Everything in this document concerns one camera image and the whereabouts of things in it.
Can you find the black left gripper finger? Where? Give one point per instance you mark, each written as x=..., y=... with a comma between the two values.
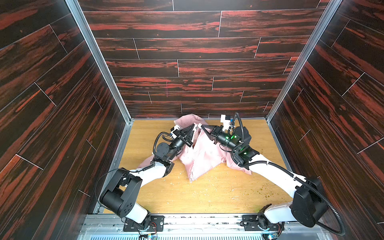
x=189, y=137
x=188, y=131

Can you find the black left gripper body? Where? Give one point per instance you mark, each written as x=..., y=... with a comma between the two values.
x=186, y=137

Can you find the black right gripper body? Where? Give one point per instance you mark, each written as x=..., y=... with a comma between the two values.
x=212, y=133

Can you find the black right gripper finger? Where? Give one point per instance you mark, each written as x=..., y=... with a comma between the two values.
x=208, y=128
x=209, y=135

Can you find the pink zip-up jacket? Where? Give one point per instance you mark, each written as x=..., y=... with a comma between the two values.
x=203, y=155

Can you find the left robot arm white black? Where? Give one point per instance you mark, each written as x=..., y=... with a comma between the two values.
x=121, y=193

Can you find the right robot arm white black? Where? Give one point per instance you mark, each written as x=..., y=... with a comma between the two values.
x=309, y=206

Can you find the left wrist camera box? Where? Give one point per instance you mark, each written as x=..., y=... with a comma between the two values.
x=175, y=130

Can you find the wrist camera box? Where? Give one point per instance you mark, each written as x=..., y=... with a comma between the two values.
x=175, y=130
x=226, y=121

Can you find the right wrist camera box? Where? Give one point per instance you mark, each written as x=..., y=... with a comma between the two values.
x=226, y=121

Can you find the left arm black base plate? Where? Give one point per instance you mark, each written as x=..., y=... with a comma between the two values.
x=153, y=223

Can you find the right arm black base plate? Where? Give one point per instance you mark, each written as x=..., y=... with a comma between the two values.
x=255, y=223

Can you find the aluminium front rail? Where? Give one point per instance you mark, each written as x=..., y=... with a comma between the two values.
x=195, y=227

